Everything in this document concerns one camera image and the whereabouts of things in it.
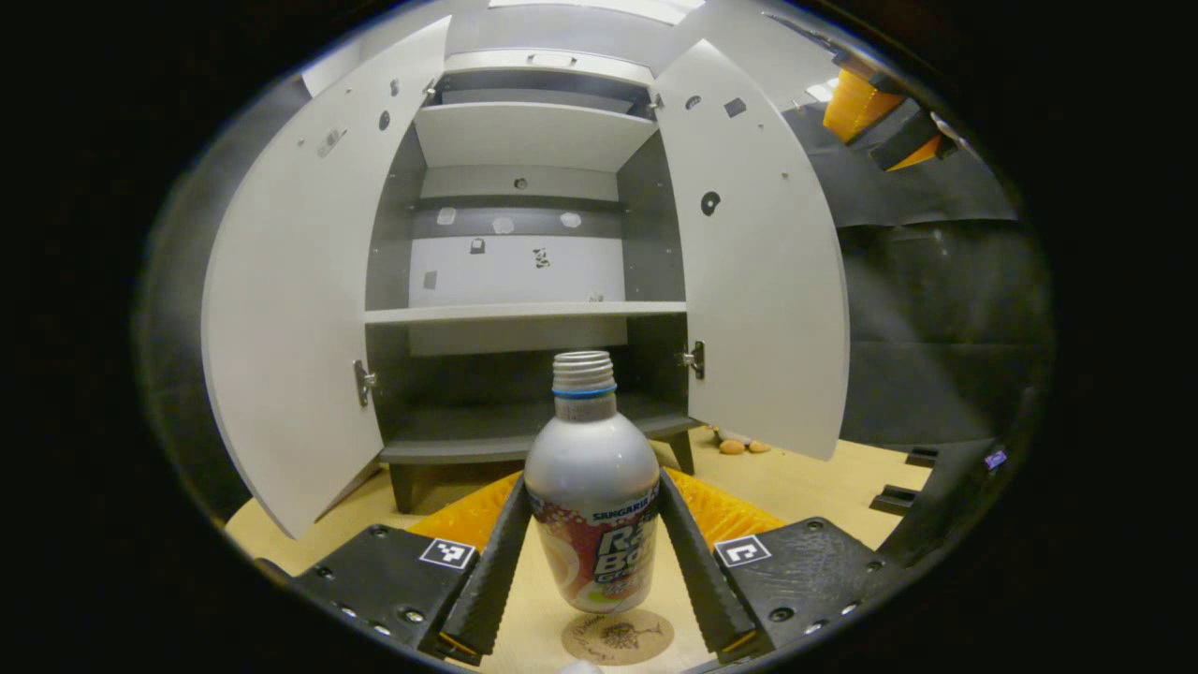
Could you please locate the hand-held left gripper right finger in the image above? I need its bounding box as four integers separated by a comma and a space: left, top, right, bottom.
655, 466, 916, 664

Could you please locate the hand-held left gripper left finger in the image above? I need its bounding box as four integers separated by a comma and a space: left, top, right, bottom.
290, 471, 534, 667

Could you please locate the round brown cork coaster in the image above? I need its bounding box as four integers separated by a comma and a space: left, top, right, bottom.
562, 607, 676, 667

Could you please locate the silver bottle with pink label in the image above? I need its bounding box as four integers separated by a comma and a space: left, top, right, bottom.
523, 351, 662, 615

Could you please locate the white cabinet door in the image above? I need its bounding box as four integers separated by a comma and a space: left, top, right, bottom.
201, 14, 452, 541
652, 37, 851, 462

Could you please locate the white and grey cabinet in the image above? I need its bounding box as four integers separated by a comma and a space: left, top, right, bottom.
363, 49, 701, 514

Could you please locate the small penguin toy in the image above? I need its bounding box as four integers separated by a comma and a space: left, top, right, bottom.
715, 428, 774, 457

